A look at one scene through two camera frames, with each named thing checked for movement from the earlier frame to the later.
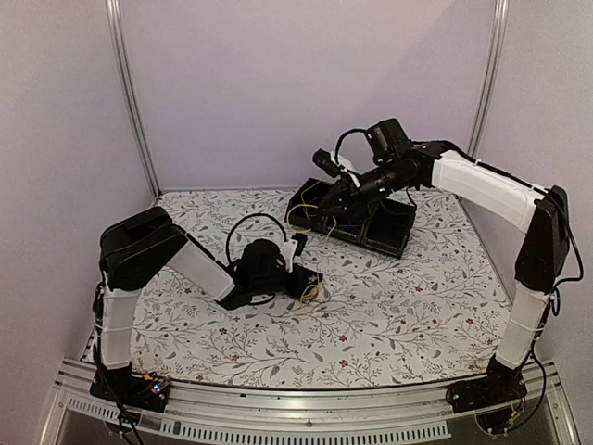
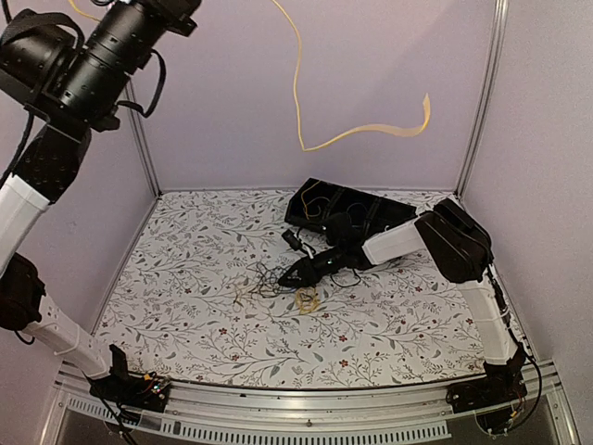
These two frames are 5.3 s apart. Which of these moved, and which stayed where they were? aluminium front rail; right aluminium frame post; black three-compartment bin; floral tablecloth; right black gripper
Moved: right black gripper
Stayed: black three-compartment bin; floral tablecloth; right aluminium frame post; aluminium front rail
